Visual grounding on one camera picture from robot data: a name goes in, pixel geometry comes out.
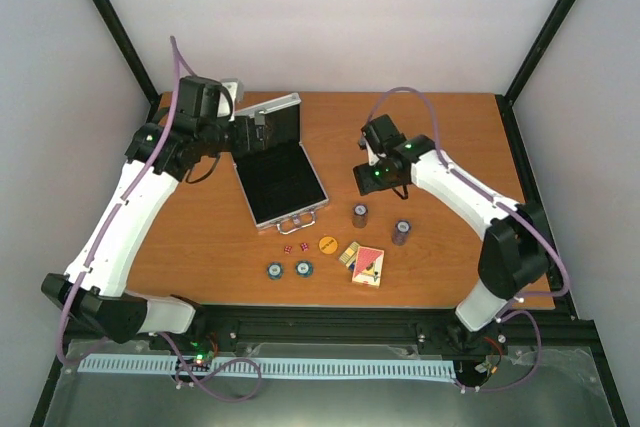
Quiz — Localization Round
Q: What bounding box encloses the purple chip stack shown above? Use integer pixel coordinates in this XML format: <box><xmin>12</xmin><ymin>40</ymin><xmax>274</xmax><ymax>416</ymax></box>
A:
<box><xmin>391</xmin><ymin>220</ymin><xmax>411</xmax><ymax>246</ymax></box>
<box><xmin>352</xmin><ymin>203</ymin><xmax>368</xmax><ymax>229</ymax></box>

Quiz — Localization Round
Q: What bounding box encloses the aluminium poker case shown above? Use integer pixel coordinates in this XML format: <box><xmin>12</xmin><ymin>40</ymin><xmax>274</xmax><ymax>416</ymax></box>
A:
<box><xmin>232</xmin><ymin>93</ymin><xmax>329</xmax><ymax>235</ymax></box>

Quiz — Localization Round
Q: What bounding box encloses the blue chip stack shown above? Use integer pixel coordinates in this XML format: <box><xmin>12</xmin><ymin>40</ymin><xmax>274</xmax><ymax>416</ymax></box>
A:
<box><xmin>295</xmin><ymin>260</ymin><xmax>314</xmax><ymax>278</ymax></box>
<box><xmin>266</xmin><ymin>262</ymin><xmax>284</xmax><ymax>280</ymax></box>

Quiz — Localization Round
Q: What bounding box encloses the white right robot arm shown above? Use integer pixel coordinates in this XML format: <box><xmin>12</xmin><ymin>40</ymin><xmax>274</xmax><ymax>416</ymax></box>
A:
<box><xmin>353</xmin><ymin>115</ymin><xmax>558</xmax><ymax>352</ymax></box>

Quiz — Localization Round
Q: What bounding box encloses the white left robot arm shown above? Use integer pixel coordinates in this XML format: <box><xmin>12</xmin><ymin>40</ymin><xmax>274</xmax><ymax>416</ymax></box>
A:
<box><xmin>41</xmin><ymin>76</ymin><xmax>243</xmax><ymax>350</ymax></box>

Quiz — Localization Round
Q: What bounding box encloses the yellow card box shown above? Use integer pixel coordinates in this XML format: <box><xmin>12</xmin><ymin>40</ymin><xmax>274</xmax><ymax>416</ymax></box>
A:
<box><xmin>339</xmin><ymin>241</ymin><xmax>360</xmax><ymax>269</ymax></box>

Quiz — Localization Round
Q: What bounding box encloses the red playing card deck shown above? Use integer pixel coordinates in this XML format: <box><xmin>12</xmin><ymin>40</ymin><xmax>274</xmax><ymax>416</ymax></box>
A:
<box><xmin>351</xmin><ymin>246</ymin><xmax>384</xmax><ymax>288</ymax></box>

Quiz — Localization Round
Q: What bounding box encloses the yellow big blind button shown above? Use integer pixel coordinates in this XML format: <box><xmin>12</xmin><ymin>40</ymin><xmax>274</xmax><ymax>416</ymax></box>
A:
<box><xmin>318</xmin><ymin>236</ymin><xmax>338</xmax><ymax>255</ymax></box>

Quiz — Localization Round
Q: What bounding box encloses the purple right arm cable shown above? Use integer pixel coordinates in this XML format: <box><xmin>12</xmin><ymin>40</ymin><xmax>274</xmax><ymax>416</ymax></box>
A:
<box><xmin>369</xmin><ymin>87</ymin><xmax>572</xmax><ymax>393</ymax></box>

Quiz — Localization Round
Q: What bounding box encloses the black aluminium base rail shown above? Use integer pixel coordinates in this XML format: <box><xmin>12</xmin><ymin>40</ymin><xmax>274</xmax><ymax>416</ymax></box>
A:
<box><xmin>64</xmin><ymin>302</ymin><xmax>599</xmax><ymax>353</ymax></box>

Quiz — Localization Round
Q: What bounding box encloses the light blue cable duct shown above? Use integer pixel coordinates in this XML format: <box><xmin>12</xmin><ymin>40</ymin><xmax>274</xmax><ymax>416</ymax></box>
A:
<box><xmin>78</xmin><ymin>354</ymin><xmax>456</xmax><ymax>383</ymax></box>

